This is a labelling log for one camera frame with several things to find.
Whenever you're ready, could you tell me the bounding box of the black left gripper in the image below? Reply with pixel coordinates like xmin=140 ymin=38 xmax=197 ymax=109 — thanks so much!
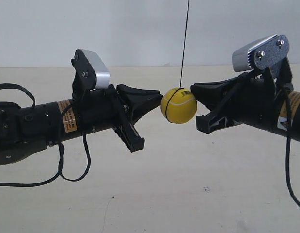
xmin=77 ymin=84 xmax=163 ymax=152

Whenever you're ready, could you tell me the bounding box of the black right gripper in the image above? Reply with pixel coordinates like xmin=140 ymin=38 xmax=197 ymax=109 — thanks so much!
xmin=190 ymin=73 xmax=289 ymax=134

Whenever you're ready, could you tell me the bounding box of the yellow tennis ball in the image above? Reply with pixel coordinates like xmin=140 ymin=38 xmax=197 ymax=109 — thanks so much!
xmin=160 ymin=87 xmax=197 ymax=124

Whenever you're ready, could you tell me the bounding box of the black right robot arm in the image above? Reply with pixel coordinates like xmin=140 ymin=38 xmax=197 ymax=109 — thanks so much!
xmin=190 ymin=72 xmax=300 ymax=142

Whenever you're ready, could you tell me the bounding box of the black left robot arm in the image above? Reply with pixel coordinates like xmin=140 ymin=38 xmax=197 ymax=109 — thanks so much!
xmin=0 ymin=84 xmax=162 ymax=165

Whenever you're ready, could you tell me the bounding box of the black hanging string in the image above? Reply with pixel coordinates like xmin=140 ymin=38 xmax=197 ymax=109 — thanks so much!
xmin=179 ymin=0 xmax=190 ymax=89

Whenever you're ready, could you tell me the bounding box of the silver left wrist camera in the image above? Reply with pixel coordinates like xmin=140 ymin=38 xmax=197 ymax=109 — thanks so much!
xmin=71 ymin=49 xmax=111 ymax=90

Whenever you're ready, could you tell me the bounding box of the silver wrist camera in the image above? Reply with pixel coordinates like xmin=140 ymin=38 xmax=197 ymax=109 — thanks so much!
xmin=232 ymin=34 xmax=290 ymax=72
xmin=71 ymin=49 xmax=111 ymax=90

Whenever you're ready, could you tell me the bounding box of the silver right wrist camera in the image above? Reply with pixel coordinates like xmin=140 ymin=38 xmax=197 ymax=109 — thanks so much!
xmin=232 ymin=34 xmax=290 ymax=72

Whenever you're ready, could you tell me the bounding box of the black right camera cable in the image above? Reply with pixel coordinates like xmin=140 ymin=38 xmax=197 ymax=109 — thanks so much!
xmin=280 ymin=83 xmax=300 ymax=212

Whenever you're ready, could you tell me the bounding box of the black camera cable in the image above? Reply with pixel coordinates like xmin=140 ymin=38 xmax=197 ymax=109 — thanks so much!
xmin=0 ymin=83 xmax=91 ymax=187
xmin=280 ymin=83 xmax=300 ymax=212

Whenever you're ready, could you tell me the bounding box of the black left camera cable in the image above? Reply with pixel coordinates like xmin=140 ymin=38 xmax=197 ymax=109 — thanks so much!
xmin=0 ymin=83 xmax=91 ymax=187

